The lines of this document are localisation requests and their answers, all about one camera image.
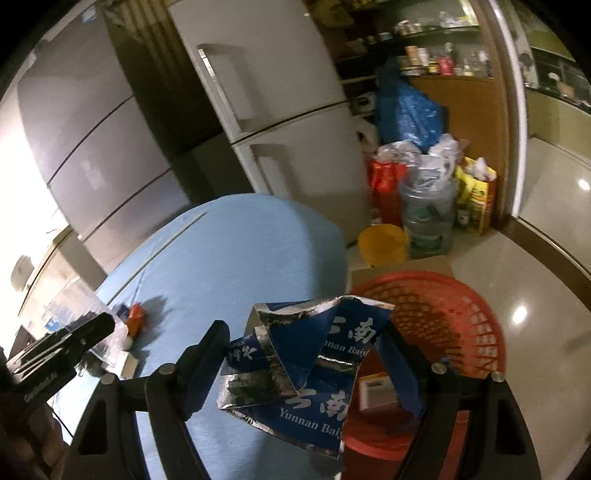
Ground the red plastic basket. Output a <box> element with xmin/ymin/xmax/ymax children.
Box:
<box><xmin>344</xmin><ymin>271</ymin><xmax>509</xmax><ymax>462</ymax></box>

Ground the silver multi-door refrigerator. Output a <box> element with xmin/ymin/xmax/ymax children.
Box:
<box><xmin>16</xmin><ymin>9</ymin><xmax>194</xmax><ymax>274</ymax></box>

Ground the clear plastic container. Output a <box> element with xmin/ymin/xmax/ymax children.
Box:
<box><xmin>44</xmin><ymin>277</ymin><xmax>128</xmax><ymax>366</ymax></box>

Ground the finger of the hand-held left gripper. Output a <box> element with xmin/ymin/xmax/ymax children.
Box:
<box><xmin>28</xmin><ymin>313</ymin><xmax>116</xmax><ymax>370</ymax></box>

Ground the thin white stick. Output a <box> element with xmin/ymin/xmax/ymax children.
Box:
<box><xmin>133</xmin><ymin>212</ymin><xmax>208</xmax><ymax>278</ymax></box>

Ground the grey cooking pot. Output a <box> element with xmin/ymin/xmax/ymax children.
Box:
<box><xmin>11</xmin><ymin>256</ymin><xmax>36</xmax><ymax>292</ymax></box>

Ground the small orange wrapper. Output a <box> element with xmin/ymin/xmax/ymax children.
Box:
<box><xmin>126</xmin><ymin>302</ymin><xmax>147</xmax><ymax>336</ymax></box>

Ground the person's left hand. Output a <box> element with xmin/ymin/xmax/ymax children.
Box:
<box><xmin>0</xmin><ymin>392</ymin><xmax>64</xmax><ymax>480</ymax></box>

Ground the yellow printed box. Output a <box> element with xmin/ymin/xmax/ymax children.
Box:
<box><xmin>454</xmin><ymin>157</ymin><xmax>499</xmax><ymax>236</ymax></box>

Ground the white plastic bag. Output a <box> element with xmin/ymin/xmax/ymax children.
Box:
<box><xmin>427</xmin><ymin>133</ymin><xmax>470</xmax><ymax>179</ymax></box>

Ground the yellow plastic bucket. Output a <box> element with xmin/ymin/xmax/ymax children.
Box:
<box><xmin>357</xmin><ymin>224</ymin><xmax>410</xmax><ymax>269</ymax></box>

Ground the clear water jug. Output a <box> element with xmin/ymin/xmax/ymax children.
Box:
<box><xmin>399</xmin><ymin>165</ymin><xmax>459</xmax><ymax>259</ymax></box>

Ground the row of bottles and jars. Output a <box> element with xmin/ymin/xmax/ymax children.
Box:
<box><xmin>396</xmin><ymin>41</ymin><xmax>493</xmax><ymax>77</ymax></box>

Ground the white two-door refrigerator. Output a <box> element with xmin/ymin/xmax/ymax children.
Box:
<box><xmin>168</xmin><ymin>0</ymin><xmax>373</xmax><ymax>232</ymax></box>

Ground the blue carton box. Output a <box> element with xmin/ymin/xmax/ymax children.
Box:
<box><xmin>217</xmin><ymin>295</ymin><xmax>396</xmax><ymax>460</ymax></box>

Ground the blue tablecloth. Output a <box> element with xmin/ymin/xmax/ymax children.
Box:
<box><xmin>91</xmin><ymin>194</ymin><xmax>350</xmax><ymax>480</ymax></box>

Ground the blue plastic bag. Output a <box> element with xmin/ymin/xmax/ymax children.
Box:
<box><xmin>376</xmin><ymin>58</ymin><xmax>450</xmax><ymax>154</ymax></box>

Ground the wooden shelf cabinet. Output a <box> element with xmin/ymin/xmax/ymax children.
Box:
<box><xmin>305</xmin><ymin>0</ymin><xmax>514</xmax><ymax>228</ymax></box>

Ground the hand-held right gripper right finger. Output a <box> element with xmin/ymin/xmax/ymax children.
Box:
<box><xmin>376</xmin><ymin>323</ymin><xmax>541</xmax><ymax>480</ymax></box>

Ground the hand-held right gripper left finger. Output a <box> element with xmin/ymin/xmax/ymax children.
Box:
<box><xmin>69</xmin><ymin>319</ymin><xmax>230</xmax><ymax>480</ymax></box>

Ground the red bag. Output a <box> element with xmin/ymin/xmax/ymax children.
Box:
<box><xmin>368</xmin><ymin>154</ymin><xmax>410</xmax><ymax>227</ymax></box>

